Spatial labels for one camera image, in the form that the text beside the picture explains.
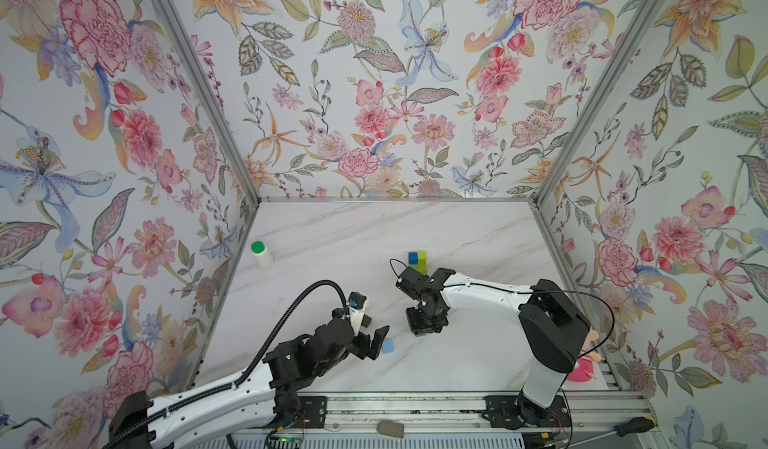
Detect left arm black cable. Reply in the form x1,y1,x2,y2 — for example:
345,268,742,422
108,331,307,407
101,279,350,449

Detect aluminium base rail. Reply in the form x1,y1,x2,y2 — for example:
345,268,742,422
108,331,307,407
299,391,654,436

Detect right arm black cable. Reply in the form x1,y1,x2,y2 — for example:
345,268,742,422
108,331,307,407
388,258,617,444

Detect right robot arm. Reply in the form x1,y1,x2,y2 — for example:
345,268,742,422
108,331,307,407
396,267,591,430

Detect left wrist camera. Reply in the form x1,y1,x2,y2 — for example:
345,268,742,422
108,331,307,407
347,291,368,335

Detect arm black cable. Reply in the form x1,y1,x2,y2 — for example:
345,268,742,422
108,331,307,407
388,258,617,444
101,279,350,449

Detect light blue cube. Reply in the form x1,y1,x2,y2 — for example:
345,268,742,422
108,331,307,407
381,339,394,354

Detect pink plush doll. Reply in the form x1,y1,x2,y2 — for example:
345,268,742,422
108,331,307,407
567,329,603,383

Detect black handled screwdriver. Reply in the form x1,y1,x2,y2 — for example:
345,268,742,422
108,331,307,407
566,417,656,448

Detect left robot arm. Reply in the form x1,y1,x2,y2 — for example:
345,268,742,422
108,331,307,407
105,318,389,448

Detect grey oval tag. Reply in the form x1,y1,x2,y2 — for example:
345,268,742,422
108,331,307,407
376,420,405,439

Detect white bottle green cap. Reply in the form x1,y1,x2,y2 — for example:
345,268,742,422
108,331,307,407
250,240,274,269

